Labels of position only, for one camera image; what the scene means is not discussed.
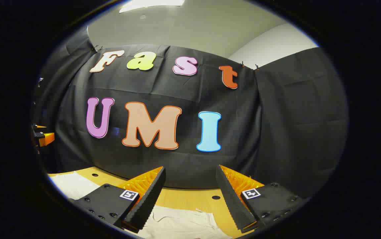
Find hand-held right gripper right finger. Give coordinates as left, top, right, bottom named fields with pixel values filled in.
left=216, top=165, right=310, bottom=233

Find black backdrop cloth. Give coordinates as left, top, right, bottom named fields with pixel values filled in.
left=33, top=27, right=348, bottom=199

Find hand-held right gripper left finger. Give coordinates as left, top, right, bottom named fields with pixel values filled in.
left=68, top=166, right=166, bottom=233

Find white jeans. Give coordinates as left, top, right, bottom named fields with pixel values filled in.
left=49, top=172, right=232, bottom=239

